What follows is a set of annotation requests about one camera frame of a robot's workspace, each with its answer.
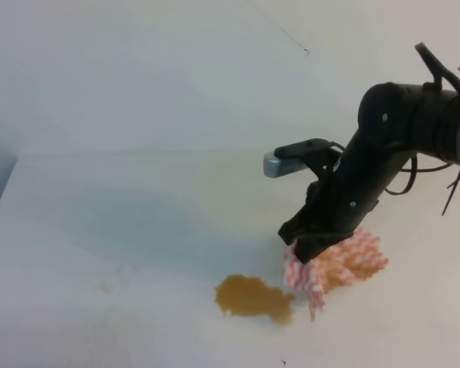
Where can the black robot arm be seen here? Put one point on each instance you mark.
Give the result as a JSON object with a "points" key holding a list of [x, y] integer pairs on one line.
{"points": [[395, 122]]}

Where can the brown coffee stain puddle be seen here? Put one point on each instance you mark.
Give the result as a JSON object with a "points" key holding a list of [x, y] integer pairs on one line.
{"points": [[245, 296]]}

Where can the pink white striped rag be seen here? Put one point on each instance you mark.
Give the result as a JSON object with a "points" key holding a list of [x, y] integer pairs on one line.
{"points": [[349, 262]]}

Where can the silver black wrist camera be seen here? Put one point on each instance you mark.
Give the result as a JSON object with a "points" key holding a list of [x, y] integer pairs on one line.
{"points": [[291, 159]]}

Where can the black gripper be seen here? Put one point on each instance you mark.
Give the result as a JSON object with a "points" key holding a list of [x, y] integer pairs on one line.
{"points": [[343, 199]]}

